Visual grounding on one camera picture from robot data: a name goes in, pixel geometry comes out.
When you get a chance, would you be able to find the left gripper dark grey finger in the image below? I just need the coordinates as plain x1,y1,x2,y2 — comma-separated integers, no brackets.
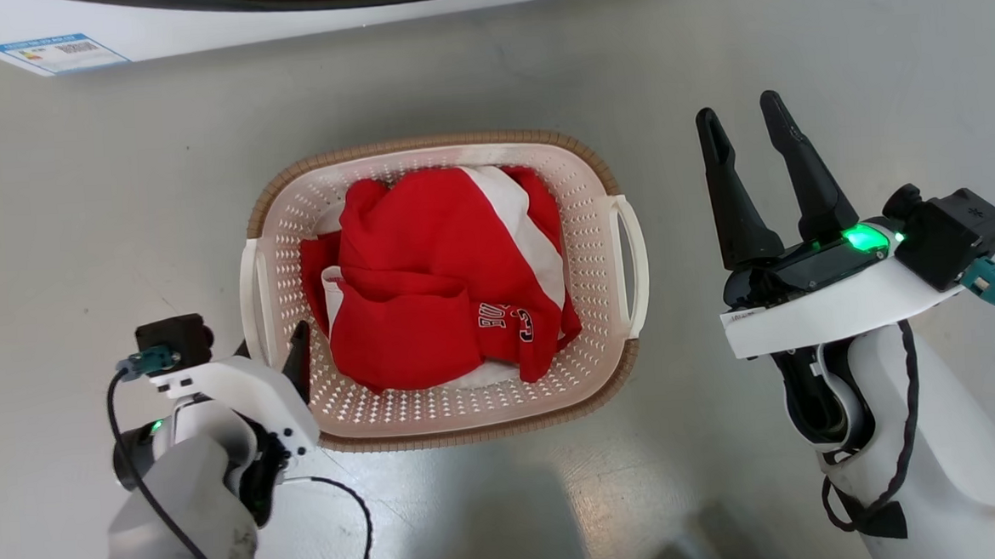
281,320,316,404

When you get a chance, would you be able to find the black braided cable right arm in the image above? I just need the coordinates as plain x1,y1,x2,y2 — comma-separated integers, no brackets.
811,319,929,536

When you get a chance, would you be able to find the thin black cable left arm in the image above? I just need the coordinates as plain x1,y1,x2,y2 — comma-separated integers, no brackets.
280,471,376,559
104,362,241,559

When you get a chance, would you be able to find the white washing machine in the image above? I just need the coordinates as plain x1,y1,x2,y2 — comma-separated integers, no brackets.
0,0,713,81

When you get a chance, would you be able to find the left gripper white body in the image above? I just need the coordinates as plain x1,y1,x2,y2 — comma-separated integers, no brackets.
108,351,327,536

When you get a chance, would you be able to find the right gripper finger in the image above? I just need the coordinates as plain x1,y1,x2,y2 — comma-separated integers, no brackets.
759,85,861,247
694,104,787,273

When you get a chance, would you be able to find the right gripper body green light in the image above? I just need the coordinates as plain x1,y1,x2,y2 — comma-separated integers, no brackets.
714,215,970,362

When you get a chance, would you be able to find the red and white garment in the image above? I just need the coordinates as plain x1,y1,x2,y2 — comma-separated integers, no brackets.
295,161,586,399

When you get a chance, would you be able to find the blue white energy label sticker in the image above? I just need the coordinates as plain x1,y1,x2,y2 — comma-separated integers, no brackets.
0,31,132,79

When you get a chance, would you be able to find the cream laundry basket brown rim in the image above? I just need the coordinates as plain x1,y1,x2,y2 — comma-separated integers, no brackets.
231,123,659,459

